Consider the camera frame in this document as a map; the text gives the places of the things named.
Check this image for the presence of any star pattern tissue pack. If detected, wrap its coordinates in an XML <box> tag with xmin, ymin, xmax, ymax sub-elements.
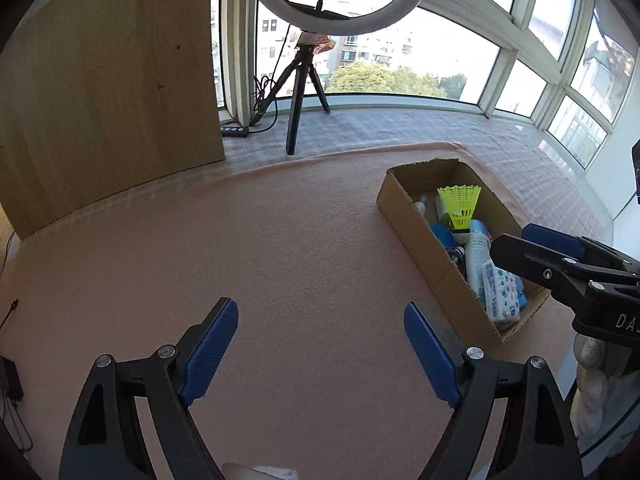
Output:
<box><xmin>483</xmin><ymin>260</ymin><xmax>521</xmax><ymax>325</ymax></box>

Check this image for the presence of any white lotion bottle blue cap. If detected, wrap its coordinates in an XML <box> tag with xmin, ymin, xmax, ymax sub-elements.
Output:
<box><xmin>464</xmin><ymin>219</ymin><xmax>490</xmax><ymax>304</ymax></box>

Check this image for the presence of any yellow shuttlecock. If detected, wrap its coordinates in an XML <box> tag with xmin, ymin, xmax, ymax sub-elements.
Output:
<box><xmin>437</xmin><ymin>185</ymin><xmax>482</xmax><ymax>230</ymax></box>

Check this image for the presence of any blue round container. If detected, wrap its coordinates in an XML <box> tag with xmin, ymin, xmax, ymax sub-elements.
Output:
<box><xmin>428</xmin><ymin>222</ymin><xmax>457</xmax><ymax>249</ymax></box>

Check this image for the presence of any small pink travel bottle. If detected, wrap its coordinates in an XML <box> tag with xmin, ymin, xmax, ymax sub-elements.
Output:
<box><xmin>413</xmin><ymin>195</ymin><xmax>428</xmax><ymax>217</ymax></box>

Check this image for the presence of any blue phone stand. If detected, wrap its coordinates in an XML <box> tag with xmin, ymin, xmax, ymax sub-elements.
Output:
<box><xmin>515</xmin><ymin>276</ymin><xmax>527</xmax><ymax>309</ymax></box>

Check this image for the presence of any white gloved right hand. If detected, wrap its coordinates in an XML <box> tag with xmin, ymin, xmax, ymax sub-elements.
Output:
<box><xmin>570</xmin><ymin>335</ymin><xmax>638</xmax><ymax>445</ymax></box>

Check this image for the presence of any black power adapter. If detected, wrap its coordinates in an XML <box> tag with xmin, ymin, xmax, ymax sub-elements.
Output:
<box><xmin>0</xmin><ymin>356</ymin><xmax>24</xmax><ymax>402</ymax></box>

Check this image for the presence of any cardboard box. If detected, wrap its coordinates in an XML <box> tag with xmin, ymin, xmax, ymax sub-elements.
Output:
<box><xmin>376</xmin><ymin>158</ymin><xmax>550</xmax><ymax>348</ymax></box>

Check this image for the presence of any pine plank headboard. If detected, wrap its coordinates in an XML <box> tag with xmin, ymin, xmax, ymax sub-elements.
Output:
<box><xmin>0</xmin><ymin>207</ymin><xmax>14</xmax><ymax>270</ymax></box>

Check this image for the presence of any black tripod stand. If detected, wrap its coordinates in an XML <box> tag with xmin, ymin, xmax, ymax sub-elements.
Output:
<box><xmin>250</xmin><ymin>44</ymin><xmax>331</xmax><ymax>156</ymax></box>

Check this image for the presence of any large oak wood board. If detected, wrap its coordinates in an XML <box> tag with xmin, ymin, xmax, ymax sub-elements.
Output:
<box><xmin>1</xmin><ymin>0</ymin><xmax>224</xmax><ymax>237</ymax></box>

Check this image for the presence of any black power cable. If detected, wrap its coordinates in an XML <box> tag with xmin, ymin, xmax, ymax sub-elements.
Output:
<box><xmin>0</xmin><ymin>298</ymin><xmax>36</xmax><ymax>453</ymax></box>

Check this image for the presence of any ring light inline remote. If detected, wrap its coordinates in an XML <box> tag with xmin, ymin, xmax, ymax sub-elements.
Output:
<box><xmin>220</xmin><ymin>126</ymin><xmax>250</xmax><ymax>138</ymax></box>

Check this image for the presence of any ring light black cable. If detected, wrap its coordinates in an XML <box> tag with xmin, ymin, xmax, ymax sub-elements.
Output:
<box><xmin>249</xmin><ymin>24</ymin><xmax>294</xmax><ymax>134</ymax></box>

